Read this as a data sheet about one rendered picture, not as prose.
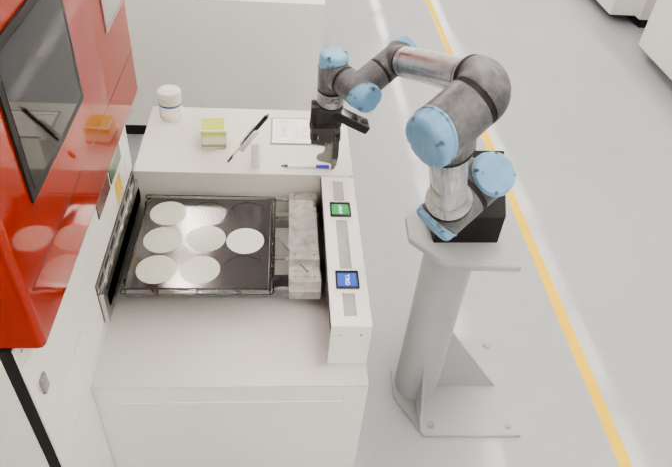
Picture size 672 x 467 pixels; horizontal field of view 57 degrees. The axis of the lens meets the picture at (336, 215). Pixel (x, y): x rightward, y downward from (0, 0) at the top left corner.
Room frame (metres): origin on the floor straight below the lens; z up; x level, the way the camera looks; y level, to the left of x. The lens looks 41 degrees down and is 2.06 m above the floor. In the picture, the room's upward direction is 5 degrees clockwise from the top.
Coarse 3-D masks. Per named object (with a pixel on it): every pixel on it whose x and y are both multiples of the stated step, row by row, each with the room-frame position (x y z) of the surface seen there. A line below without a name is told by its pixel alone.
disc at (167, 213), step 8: (160, 208) 1.30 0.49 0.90; (168, 208) 1.31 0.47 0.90; (176, 208) 1.31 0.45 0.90; (184, 208) 1.31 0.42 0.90; (152, 216) 1.27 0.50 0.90; (160, 216) 1.27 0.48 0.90; (168, 216) 1.27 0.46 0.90; (176, 216) 1.28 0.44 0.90; (184, 216) 1.28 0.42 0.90; (168, 224) 1.24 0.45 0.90
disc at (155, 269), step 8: (152, 256) 1.12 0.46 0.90; (160, 256) 1.12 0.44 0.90; (144, 264) 1.09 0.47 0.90; (152, 264) 1.09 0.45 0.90; (160, 264) 1.09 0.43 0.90; (168, 264) 1.09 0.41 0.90; (136, 272) 1.06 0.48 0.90; (144, 272) 1.06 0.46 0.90; (152, 272) 1.06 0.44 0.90; (160, 272) 1.06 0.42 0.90; (168, 272) 1.07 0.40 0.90; (144, 280) 1.03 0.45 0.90; (152, 280) 1.04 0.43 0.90; (160, 280) 1.04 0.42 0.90
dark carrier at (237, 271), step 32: (160, 224) 1.24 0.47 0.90; (192, 224) 1.25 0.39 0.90; (224, 224) 1.26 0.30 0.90; (256, 224) 1.28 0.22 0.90; (192, 256) 1.13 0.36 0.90; (224, 256) 1.14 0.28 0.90; (256, 256) 1.15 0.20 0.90; (128, 288) 1.00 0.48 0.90; (160, 288) 1.01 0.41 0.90; (192, 288) 1.02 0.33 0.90; (224, 288) 1.03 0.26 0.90; (256, 288) 1.04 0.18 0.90
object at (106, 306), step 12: (132, 192) 1.31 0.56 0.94; (132, 204) 1.28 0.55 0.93; (132, 216) 1.29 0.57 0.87; (120, 228) 1.16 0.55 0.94; (132, 228) 1.24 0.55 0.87; (120, 240) 1.13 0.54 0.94; (120, 252) 1.15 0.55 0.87; (108, 264) 1.04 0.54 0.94; (120, 264) 1.10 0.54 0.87; (108, 276) 1.00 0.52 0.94; (120, 276) 1.07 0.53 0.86; (108, 288) 0.98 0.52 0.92; (108, 300) 0.96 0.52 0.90; (108, 312) 0.94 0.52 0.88
